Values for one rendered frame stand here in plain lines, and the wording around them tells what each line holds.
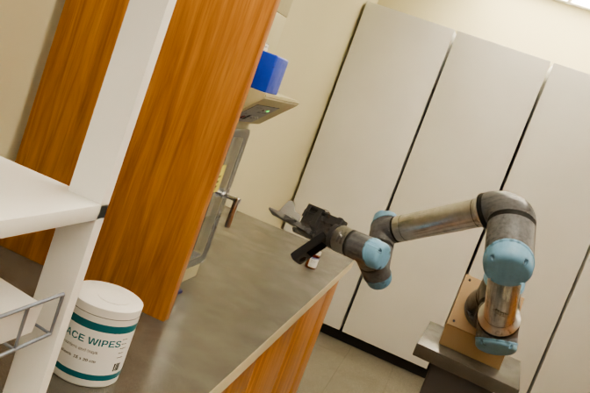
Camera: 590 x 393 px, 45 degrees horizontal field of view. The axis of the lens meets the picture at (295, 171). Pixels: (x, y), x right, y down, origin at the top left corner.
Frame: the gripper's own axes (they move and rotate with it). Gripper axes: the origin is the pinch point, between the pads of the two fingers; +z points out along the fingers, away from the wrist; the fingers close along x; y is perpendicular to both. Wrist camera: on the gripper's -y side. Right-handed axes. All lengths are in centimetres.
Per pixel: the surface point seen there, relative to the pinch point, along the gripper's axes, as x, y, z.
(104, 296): 72, -37, -27
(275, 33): 35, 40, 6
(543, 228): -268, 106, 15
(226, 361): 33, -39, -30
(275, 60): 50, 25, -13
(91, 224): 111, -27, -58
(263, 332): 10.5, -29.5, -20.5
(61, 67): 69, 1, 27
